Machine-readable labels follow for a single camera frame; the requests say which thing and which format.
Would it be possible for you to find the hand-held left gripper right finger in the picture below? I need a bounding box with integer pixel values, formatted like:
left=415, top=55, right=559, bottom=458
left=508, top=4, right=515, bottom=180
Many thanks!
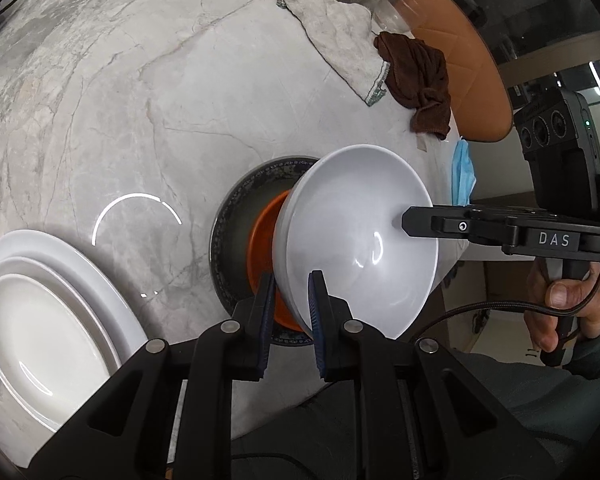
left=307, top=270, right=556, bottom=480

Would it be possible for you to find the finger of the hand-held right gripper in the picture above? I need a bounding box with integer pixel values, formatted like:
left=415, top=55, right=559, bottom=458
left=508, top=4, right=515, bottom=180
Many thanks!
left=401, top=205, right=521, bottom=248

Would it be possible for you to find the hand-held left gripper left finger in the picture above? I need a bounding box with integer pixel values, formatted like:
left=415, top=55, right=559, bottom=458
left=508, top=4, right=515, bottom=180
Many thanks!
left=27, top=272, right=277, bottom=480

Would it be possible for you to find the small orange bowl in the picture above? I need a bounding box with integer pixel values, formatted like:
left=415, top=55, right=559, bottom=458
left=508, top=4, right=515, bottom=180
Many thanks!
left=249, top=189, right=306, bottom=332

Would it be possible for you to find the dark patterned plate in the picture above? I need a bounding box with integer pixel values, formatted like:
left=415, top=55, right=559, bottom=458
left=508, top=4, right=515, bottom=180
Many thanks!
left=210, top=156, right=326, bottom=347

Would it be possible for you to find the white bowl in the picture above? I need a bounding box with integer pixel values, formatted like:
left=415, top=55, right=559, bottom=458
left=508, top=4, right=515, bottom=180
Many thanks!
left=271, top=144, right=440, bottom=339

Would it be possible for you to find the large white plate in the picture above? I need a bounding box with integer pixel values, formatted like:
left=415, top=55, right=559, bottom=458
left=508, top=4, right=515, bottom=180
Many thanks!
left=0, top=230, right=149, bottom=441

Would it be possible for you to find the medium white plate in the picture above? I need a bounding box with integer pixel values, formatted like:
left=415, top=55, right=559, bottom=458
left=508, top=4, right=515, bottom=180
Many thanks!
left=0, top=255, right=123, bottom=436

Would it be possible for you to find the small white plate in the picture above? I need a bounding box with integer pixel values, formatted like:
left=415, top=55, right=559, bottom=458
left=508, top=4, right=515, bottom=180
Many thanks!
left=0, top=274, right=112, bottom=433

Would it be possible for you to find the person's right hand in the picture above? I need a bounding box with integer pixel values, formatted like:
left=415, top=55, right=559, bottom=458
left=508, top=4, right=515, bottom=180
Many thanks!
left=524, top=260, right=600, bottom=353

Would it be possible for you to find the blue face mask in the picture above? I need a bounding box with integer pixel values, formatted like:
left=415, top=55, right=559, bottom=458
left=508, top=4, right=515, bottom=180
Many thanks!
left=451, top=139, right=477, bottom=207

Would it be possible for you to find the orange leather chair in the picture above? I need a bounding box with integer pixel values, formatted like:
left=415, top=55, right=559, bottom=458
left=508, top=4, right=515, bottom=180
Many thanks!
left=402, top=0, right=512, bottom=143

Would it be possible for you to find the brown cloth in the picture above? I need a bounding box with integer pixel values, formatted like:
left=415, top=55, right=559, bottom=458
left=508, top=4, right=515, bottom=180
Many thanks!
left=374, top=31, right=453, bottom=141

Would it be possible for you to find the dark glass cabinet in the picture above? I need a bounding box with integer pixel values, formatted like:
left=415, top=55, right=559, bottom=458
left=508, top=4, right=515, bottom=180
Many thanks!
left=430, top=0, right=600, bottom=111

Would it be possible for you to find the clear wine glass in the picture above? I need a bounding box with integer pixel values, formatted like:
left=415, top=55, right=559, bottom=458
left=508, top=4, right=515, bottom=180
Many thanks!
left=370, top=0, right=421, bottom=38

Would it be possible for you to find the white rag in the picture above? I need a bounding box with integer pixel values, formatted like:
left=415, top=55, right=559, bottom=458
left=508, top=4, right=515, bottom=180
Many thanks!
left=258, top=0, right=392, bottom=107

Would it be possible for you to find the braided black cable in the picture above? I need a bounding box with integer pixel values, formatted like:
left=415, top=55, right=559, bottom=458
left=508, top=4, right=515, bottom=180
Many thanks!
left=407, top=170, right=600, bottom=348

